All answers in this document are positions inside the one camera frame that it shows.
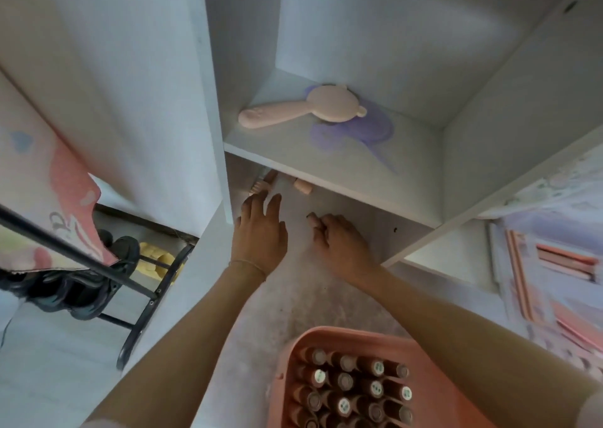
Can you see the small pink tube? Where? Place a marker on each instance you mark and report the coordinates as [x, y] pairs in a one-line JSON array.
[[303, 186]]

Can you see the person's left thumb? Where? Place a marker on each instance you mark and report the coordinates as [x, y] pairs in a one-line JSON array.
[[284, 234]]

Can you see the yellow slipper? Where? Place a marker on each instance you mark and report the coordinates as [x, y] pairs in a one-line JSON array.
[[158, 260]]

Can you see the black metal rack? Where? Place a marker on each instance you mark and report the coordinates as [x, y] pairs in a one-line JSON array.
[[132, 281]]

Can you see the white shelf unit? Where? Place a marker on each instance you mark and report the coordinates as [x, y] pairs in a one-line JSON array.
[[358, 65]]

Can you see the person's right forearm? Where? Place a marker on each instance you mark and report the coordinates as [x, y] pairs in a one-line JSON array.
[[471, 347]]

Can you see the person's left forearm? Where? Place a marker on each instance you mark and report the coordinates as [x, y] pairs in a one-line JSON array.
[[188, 347]]

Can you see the purple hairbrush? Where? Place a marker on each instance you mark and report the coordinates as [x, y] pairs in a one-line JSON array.
[[358, 133]]

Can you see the person's left hand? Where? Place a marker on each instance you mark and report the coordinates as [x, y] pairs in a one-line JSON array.
[[258, 241]]

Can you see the pastel patterned cloth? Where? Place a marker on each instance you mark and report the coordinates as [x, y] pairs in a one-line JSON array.
[[42, 197]]

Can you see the group of brown cosmetic bottles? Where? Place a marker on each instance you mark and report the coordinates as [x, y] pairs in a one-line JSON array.
[[351, 390]]

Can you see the pink bear-shaped hairbrush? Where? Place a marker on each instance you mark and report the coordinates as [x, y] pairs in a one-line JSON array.
[[306, 107]]

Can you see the pink plastic basket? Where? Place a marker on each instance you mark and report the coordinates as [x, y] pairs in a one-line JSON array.
[[438, 394]]

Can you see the person's left little finger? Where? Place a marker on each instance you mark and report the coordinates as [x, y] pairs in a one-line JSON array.
[[238, 222]]

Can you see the person's right thumb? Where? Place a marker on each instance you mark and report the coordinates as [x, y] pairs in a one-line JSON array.
[[320, 241]]

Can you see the small pink bristle brush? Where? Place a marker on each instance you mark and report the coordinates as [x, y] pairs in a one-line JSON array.
[[262, 185]]

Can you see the person's left middle finger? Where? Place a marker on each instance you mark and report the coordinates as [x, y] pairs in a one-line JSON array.
[[260, 204]]

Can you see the person's right hand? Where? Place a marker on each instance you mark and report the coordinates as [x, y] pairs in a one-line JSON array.
[[346, 251]]

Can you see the black shoe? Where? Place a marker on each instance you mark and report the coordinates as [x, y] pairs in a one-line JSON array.
[[75, 286]]

